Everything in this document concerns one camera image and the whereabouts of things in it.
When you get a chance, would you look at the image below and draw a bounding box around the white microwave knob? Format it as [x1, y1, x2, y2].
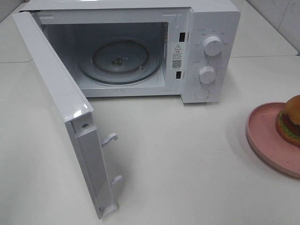
[199, 66, 216, 84]
[203, 34, 223, 56]

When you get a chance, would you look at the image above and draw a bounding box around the white microwave door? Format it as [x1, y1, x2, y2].
[13, 11, 122, 219]

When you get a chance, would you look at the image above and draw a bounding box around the pink speckled plate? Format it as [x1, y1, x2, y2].
[246, 102, 300, 178]

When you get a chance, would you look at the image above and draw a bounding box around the burger with cheese and lettuce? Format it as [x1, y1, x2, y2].
[276, 95, 300, 147]

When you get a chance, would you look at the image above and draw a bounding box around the glass microwave turntable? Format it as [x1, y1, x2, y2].
[79, 39, 162, 85]

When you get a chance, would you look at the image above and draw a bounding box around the white microwave oven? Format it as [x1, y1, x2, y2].
[19, 0, 240, 103]

